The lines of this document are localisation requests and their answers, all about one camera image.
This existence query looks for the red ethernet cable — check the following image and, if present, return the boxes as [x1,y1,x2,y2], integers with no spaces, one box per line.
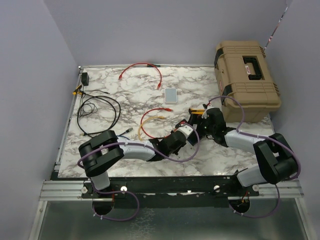
[118,62,163,90]
[140,107,174,142]

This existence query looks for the yellow ethernet cable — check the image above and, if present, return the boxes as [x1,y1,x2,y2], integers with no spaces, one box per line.
[138,115,166,143]

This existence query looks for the black network switch box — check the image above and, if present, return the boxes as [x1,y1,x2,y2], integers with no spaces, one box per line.
[186,131,198,146]

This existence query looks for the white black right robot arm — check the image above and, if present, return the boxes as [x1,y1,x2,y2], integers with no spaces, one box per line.
[187,107,300,196]

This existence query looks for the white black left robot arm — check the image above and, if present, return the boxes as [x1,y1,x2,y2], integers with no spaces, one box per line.
[78,130,188,198]

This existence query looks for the yellow black utility knife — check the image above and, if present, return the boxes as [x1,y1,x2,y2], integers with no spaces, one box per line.
[188,108,205,115]

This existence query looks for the white small router box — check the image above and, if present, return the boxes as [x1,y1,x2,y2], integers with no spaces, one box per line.
[164,88,178,105]

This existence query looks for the tan plastic tool case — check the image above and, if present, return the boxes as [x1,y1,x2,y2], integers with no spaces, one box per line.
[214,40,281,123]

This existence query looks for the black power adapter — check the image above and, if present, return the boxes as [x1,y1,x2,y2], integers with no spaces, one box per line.
[81,72,90,87]

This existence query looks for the yellow black screwdriver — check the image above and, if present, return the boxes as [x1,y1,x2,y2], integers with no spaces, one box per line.
[72,84,83,96]

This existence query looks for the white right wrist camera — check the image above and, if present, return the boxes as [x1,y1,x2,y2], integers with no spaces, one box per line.
[201,104,210,119]

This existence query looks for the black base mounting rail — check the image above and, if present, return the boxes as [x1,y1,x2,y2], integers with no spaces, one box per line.
[80,175,259,210]

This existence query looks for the green screwdriver at wall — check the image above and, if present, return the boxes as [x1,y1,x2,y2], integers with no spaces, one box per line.
[146,64,161,68]

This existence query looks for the thin black adapter cord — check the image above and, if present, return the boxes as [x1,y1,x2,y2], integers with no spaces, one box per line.
[77,82,110,118]

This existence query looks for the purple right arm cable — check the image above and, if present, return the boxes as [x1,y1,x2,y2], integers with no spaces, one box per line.
[204,96,302,218]

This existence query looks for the black ethernet cable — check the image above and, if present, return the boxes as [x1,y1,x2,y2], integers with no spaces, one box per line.
[77,95,135,138]

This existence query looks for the aluminium frame rail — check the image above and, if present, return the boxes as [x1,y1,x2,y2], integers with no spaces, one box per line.
[27,66,87,240]

